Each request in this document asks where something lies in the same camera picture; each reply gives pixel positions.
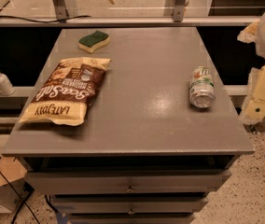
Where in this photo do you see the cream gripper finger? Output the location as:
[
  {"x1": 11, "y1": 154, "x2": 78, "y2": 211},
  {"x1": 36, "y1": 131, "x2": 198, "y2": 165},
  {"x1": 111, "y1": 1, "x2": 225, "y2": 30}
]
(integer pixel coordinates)
[
  {"x1": 239, "y1": 65, "x2": 265, "y2": 125},
  {"x1": 237, "y1": 21, "x2": 259, "y2": 44}
]

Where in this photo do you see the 7up soda can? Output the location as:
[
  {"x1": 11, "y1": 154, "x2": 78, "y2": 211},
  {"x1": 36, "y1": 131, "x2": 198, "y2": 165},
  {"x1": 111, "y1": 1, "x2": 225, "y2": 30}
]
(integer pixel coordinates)
[{"x1": 188, "y1": 66, "x2": 215, "y2": 109}]

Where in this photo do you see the brown sea salt chip bag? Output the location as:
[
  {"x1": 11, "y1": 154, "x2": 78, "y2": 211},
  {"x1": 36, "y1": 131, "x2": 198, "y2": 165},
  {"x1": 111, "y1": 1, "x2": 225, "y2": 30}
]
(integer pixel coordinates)
[{"x1": 20, "y1": 57, "x2": 110, "y2": 126}]

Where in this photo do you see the top drawer with knob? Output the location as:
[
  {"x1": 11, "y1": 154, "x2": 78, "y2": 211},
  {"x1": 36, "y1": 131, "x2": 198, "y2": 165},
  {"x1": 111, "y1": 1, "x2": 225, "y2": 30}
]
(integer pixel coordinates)
[{"x1": 25, "y1": 170, "x2": 231, "y2": 195}]

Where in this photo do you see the drawer with knob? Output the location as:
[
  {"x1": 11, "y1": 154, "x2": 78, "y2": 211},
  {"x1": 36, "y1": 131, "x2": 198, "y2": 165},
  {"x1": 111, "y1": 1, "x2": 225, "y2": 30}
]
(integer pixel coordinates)
[
  {"x1": 52, "y1": 195, "x2": 207, "y2": 215},
  {"x1": 25, "y1": 170, "x2": 231, "y2": 195}
]

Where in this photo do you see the grey drawer cabinet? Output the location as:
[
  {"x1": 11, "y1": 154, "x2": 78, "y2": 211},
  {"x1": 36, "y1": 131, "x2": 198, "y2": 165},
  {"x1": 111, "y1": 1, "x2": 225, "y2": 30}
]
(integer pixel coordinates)
[{"x1": 5, "y1": 27, "x2": 254, "y2": 224}]

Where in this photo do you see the green and yellow sponge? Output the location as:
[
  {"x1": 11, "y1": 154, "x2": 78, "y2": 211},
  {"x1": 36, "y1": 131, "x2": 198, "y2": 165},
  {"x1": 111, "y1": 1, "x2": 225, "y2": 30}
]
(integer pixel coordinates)
[{"x1": 78, "y1": 31, "x2": 110, "y2": 53}]

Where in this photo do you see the middle drawer with knob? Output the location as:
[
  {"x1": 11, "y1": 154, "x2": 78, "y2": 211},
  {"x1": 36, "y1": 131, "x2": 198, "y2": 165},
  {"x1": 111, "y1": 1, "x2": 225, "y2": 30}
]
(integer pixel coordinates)
[{"x1": 52, "y1": 195, "x2": 207, "y2": 215}]

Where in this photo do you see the white pump soap bottle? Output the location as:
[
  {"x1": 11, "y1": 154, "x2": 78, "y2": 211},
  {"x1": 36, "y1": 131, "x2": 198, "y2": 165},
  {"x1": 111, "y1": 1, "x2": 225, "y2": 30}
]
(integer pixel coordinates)
[{"x1": 0, "y1": 72, "x2": 15, "y2": 96}]

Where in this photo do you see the cardboard box on floor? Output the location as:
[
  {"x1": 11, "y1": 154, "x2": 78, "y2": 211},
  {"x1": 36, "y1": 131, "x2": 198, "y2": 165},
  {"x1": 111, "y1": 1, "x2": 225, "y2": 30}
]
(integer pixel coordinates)
[{"x1": 0, "y1": 157, "x2": 27, "y2": 214}]

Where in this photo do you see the grey metal bracket right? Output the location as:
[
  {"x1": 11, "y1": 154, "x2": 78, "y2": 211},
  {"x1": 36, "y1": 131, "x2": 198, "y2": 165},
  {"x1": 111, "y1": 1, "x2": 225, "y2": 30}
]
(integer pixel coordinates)
[{"x1": 173, "y1": 0, "x2": 186, "y2": 22}]

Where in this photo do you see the grey metal bracket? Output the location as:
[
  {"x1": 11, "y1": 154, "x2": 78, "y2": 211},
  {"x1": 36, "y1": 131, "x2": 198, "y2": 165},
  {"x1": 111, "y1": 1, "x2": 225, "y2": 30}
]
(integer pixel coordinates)
[
  {"x1": 52, "y1": 0, "x2": 68, "y2": 21},
  {"x1": 173, "y1": 0, "x2": 186, "y2": 22}
]

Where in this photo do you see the grey metal bracket left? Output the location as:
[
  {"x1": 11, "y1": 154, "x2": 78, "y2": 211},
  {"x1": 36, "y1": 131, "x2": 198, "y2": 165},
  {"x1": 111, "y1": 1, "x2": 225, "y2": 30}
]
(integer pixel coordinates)
[{"x1": 52, "y1": 0, "x2": 68, "y2": 21}]

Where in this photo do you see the black cable behind glass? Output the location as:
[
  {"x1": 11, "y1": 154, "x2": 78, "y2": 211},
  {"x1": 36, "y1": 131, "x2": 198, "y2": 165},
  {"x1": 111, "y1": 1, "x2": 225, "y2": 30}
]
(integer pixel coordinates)
[{"x1": 0, "y1": 0, "x2": 91, "y2": 24}]

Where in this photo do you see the black cable on floor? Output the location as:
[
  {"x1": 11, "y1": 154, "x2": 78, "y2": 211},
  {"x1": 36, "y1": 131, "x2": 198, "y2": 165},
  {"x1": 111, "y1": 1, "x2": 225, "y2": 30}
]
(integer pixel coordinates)
[{"x1": 0, "y1": 142, "x2": 42, "y2": 224}]

